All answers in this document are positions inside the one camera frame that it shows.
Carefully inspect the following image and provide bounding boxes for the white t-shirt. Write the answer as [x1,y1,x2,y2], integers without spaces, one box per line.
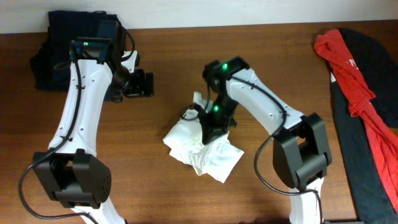
[163,109,244,183]

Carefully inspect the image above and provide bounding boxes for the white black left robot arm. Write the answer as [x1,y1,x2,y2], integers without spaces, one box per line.
[28,21,154,223]

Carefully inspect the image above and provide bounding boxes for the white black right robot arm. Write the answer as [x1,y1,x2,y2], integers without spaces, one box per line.
[198,57,332,223]

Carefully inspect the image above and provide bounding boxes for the dark navy folded clothes pile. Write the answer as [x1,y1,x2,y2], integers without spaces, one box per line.
[30,11,129,91]

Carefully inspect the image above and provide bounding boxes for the black garment under red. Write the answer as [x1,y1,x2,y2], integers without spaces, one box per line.
[329,27,398,224]

